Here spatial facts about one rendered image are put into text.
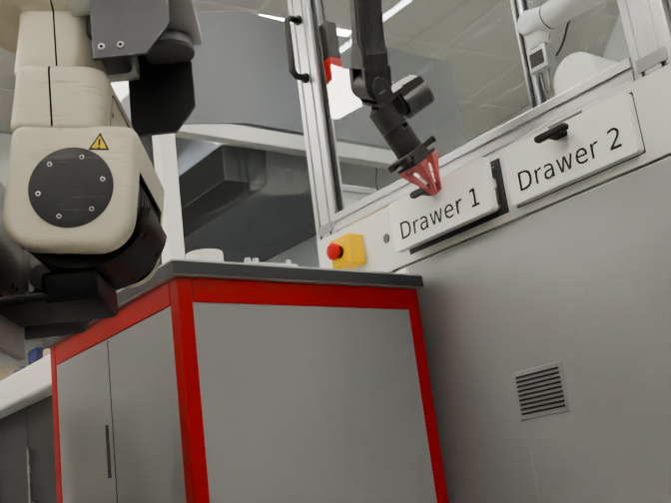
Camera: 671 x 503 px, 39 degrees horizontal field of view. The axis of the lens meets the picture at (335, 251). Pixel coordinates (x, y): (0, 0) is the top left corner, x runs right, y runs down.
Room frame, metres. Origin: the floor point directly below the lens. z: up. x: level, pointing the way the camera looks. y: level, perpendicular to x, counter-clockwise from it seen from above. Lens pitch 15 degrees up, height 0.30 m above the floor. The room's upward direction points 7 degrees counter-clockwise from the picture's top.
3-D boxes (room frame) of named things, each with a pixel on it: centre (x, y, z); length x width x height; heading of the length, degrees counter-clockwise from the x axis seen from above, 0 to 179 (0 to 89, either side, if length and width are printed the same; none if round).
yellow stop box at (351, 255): (2.12, -0.02, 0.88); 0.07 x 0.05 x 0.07; 39
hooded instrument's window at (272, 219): (3.42, 0.55, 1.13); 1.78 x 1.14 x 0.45; 39
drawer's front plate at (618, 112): (1.62, -0.44, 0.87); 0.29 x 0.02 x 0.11; 39
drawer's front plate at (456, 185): (1.85, -0.22, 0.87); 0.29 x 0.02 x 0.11; 39
